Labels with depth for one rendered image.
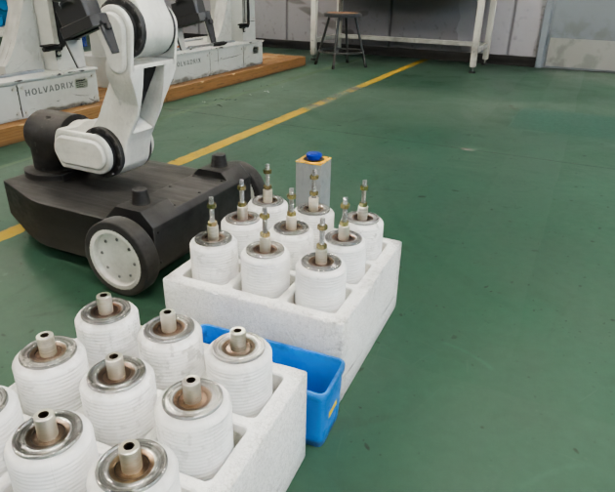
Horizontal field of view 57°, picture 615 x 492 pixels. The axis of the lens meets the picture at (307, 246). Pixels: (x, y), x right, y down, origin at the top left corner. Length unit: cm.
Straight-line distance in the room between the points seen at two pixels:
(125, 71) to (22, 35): 186
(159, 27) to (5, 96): 163
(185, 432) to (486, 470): 54
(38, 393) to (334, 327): 48
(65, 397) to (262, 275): 41
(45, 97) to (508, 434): 271
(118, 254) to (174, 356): 64
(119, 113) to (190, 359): 91
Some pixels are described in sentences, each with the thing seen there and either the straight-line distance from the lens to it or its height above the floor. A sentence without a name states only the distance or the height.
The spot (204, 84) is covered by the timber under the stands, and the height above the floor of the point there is 5.
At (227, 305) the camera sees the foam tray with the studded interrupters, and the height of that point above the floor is 16.
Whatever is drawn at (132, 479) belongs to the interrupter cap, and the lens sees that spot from 66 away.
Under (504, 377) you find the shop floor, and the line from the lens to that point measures 125.
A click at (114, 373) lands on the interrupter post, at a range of 79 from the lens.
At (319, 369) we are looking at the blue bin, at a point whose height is 9.
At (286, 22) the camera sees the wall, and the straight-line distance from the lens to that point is 676.
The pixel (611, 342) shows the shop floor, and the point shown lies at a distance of 146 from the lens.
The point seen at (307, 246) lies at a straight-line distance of 117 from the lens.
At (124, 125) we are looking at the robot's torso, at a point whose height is 36.
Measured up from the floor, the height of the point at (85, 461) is 23.
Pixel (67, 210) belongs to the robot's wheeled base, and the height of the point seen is 17.
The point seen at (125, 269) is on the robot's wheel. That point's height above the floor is 7.
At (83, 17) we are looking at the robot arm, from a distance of 137.
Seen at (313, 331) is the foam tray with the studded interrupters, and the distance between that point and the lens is 103.
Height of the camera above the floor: 73
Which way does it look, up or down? 26 degrees down
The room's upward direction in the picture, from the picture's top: 1 degrees clockwise
